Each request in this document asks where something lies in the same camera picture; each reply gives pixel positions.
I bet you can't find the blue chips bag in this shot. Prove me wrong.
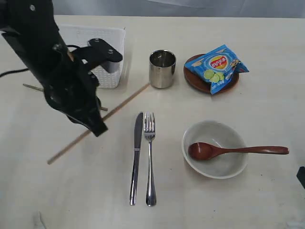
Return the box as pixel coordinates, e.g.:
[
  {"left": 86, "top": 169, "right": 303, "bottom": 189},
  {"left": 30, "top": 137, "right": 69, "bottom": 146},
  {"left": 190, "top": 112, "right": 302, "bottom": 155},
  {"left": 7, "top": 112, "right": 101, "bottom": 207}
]
[{"left": 184, "top": 45, "right": 249, "bottom": 95}]

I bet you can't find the wooden chopstick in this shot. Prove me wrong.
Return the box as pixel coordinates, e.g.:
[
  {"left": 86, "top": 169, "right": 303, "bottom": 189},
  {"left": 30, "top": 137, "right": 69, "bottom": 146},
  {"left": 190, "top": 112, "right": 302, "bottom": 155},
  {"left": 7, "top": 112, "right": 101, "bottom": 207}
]
[
  {"left": 47, "top": 83, "right": 150, "bottom": 165},
  {"left": 22, "top": 83, "right": 108, "bottom": 111}
]

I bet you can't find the white perforated plastic basket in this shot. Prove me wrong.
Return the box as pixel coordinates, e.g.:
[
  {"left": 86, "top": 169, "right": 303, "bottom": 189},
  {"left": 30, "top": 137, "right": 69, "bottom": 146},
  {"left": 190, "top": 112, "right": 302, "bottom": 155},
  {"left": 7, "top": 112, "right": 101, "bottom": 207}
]
[{"left": 58, "top": 24, "right": 126, "bottom": 89}]

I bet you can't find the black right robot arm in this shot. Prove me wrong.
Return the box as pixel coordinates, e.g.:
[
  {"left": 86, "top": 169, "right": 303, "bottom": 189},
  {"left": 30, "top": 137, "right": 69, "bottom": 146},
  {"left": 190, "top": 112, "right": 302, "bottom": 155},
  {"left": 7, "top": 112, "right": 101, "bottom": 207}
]
[{"left": 296, "top": 166, "right": 305, "bottom": 188}]

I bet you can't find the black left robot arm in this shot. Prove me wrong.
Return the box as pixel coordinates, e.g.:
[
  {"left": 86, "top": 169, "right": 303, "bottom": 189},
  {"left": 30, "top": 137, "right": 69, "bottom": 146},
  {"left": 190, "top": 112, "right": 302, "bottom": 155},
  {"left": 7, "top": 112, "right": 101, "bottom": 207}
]
[{"left": 0, "top": 0, "right": 123, "bottom": 136}]

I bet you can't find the white floral ceramic bowl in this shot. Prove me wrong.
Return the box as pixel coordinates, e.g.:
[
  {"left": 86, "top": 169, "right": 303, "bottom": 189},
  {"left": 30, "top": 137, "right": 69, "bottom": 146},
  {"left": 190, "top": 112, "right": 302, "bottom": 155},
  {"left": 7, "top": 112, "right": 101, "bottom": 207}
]
[{"left": 182, "top": 120, "right": 248, "bottom": 179}]

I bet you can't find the dark foil packet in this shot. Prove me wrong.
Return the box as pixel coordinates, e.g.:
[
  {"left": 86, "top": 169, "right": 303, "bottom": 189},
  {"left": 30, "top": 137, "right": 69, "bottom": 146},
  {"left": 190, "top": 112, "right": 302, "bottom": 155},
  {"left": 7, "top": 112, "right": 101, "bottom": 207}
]
[{"left": 149, "top": 50, "right": 176, "bottom": 89}]

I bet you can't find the brown wooden plate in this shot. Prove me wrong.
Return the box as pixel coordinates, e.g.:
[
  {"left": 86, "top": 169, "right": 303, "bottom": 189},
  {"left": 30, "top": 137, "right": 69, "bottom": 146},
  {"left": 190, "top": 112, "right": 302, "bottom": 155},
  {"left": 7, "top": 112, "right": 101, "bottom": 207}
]
[{"left": 183, "top": 67, "right": 239, "bottom": 94}]

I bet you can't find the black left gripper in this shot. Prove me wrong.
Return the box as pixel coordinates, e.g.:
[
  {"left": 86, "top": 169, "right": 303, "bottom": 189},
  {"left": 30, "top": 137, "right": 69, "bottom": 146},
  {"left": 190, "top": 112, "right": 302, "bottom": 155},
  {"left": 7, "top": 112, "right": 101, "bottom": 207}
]
[{"left": 43, "top": 38, "right": 123, "bottom": 137}]

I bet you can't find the silver metal fork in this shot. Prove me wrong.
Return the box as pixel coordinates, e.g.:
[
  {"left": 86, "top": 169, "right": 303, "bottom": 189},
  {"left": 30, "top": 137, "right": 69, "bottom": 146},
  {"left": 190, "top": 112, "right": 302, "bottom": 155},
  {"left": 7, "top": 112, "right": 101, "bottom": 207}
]
[{"left": 144, "top": 112, "right": 156, "bottom": 207}]

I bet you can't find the silver table knife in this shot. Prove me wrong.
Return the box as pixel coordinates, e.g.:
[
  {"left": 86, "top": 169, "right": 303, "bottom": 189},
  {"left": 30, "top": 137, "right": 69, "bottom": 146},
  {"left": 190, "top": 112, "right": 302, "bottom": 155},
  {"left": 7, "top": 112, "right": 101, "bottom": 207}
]
[{"left": 130, "top": 112, "right": 143, "bottom": 206}]

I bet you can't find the brown wooden spoon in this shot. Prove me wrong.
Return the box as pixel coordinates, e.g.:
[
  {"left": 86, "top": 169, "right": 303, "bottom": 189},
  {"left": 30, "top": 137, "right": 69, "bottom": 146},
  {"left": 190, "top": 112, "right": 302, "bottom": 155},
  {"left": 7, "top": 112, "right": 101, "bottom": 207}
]
[{"left": 188, "top": 142, "right": 289, "bottom": 160}]

